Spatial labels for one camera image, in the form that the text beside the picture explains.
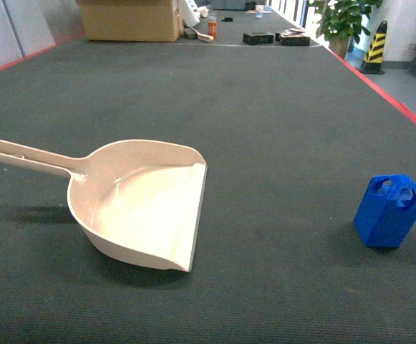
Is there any black box left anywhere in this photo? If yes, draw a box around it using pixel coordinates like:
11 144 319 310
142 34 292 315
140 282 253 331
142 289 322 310
243 32 274 46

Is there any potted green plant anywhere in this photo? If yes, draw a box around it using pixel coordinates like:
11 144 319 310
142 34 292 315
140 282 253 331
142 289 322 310
308 0 383 59

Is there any black box right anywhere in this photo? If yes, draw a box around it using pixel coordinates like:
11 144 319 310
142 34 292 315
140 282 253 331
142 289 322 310
275 28 311 47

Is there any beige plastic dustpan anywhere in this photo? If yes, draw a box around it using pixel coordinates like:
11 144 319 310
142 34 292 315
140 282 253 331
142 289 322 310
0 139 208 272

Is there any blue plastic block part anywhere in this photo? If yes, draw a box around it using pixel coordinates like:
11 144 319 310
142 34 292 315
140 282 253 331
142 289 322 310
354 174 416 248

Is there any large cardboard box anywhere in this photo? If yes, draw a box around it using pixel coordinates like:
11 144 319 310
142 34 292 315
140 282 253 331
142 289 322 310
77 0 183 42

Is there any black box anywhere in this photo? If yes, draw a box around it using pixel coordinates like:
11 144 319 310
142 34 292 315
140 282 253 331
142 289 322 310
243 32 274 46
275 28 311 47

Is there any orange bottle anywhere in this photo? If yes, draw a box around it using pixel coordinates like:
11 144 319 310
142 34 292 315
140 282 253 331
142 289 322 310
208 19 217 39

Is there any yellow black striped bollard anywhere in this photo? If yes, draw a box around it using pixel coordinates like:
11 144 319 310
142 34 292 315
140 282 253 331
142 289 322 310
359 21 388 75

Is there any wooden handled brush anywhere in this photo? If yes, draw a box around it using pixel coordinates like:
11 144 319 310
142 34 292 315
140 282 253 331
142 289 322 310
183 27 214 42

